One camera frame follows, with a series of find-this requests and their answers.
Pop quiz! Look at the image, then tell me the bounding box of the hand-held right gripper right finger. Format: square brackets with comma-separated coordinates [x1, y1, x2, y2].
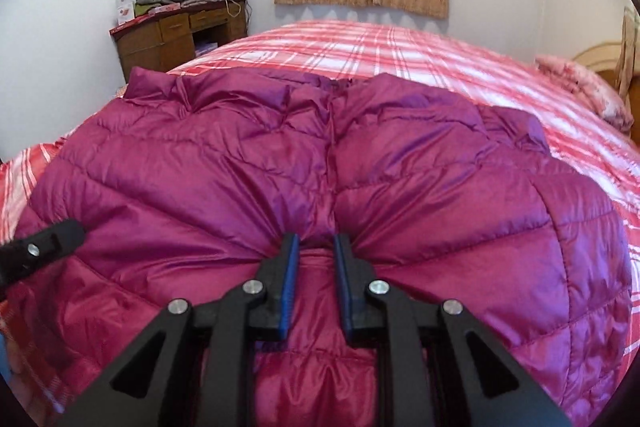
[333, 233, 573, 427]

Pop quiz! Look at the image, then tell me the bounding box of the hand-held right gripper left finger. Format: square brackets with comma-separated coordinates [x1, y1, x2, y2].
[55, 233, 302, 427]

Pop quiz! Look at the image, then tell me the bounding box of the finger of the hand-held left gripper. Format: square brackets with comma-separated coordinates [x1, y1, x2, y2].
[0, 219, 87, 293]

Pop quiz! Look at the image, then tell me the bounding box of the purple puffer jacket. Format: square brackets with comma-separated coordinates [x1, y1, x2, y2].
[7, 67, 633, 427]

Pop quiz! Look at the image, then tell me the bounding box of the red plaid bed sheet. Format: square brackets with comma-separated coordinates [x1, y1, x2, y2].
[0, 19, 640, 418]

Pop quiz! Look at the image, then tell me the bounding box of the wooden desk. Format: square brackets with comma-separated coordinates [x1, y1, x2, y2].
[109, 0, 249, 85]

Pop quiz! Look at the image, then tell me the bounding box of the white printed box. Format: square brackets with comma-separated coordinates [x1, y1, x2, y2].
[114, 0, 138, 28]

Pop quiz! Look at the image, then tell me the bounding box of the pink floral folded quilt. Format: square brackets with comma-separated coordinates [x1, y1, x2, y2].
[534, 54, 636, 130]

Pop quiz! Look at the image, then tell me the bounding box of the wooden bed headboard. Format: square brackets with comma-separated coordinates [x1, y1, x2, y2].
[571, 44, 640, 110]

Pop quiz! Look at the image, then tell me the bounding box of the beige floral side curtain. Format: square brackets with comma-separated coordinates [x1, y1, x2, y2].
[616, 6, 640, 110]

